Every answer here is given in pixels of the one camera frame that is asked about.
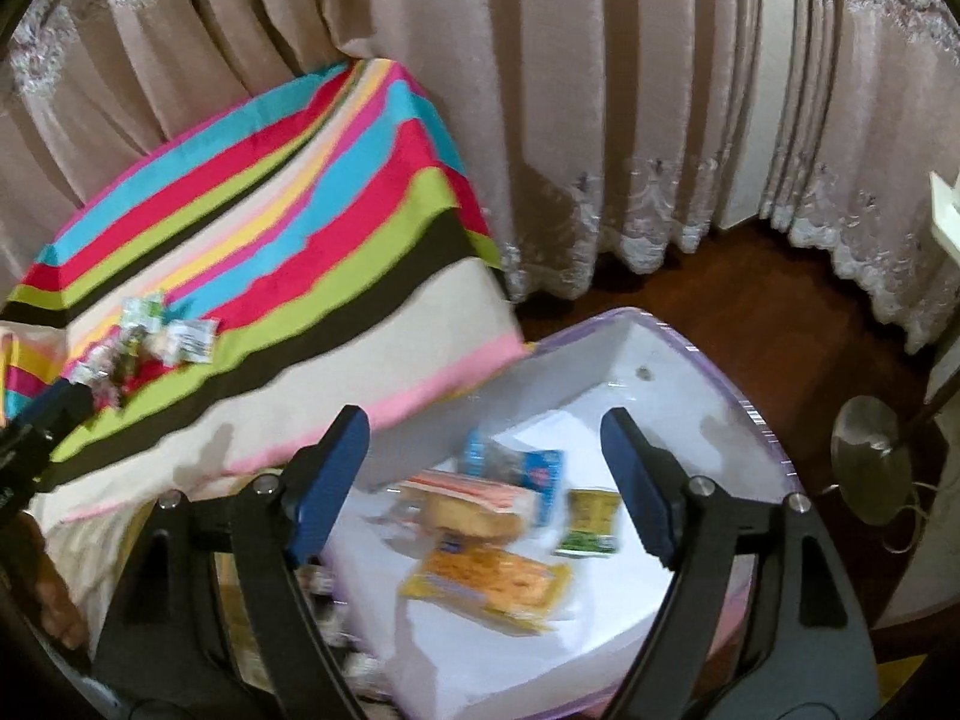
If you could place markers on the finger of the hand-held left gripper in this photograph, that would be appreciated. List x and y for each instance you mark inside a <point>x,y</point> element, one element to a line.
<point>56,403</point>

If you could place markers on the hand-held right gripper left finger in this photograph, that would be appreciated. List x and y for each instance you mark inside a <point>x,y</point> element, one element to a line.
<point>330,491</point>

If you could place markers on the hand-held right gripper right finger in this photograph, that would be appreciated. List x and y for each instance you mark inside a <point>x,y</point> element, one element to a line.
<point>637,491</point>

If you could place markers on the pink snack packet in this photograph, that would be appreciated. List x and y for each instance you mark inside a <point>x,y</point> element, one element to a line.
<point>86,375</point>

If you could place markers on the green yellow snack packet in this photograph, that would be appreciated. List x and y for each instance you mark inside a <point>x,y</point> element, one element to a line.
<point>590,521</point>

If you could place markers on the blue snack packet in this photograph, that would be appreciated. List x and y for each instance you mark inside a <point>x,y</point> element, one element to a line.
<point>536,469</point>

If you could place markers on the white green lemon candy packet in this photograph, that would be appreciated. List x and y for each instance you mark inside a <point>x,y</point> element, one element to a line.
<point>142,311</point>

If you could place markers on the red striped cake packet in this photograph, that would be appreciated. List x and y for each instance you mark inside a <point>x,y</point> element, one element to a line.
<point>465,511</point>

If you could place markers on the white purple-rimmed storage box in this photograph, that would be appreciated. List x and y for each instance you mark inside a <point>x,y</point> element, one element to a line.
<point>652,349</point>

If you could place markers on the white windowed nut packet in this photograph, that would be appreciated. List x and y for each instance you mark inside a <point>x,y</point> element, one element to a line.
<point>191,341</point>

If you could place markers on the person's left hand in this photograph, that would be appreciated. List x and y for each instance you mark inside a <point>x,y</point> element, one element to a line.
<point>52,600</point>

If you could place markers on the round metal lamp base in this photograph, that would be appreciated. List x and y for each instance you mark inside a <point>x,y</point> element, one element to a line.
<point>874,457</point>

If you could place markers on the striped colourful tablecloth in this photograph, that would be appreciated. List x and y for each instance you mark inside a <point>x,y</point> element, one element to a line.
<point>300,240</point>

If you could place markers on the white furniture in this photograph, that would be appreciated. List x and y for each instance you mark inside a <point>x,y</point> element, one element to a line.
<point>946,219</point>

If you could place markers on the beige lace-trimmed curtain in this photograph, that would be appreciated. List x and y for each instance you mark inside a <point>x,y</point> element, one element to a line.
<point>525,52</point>
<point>862,127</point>

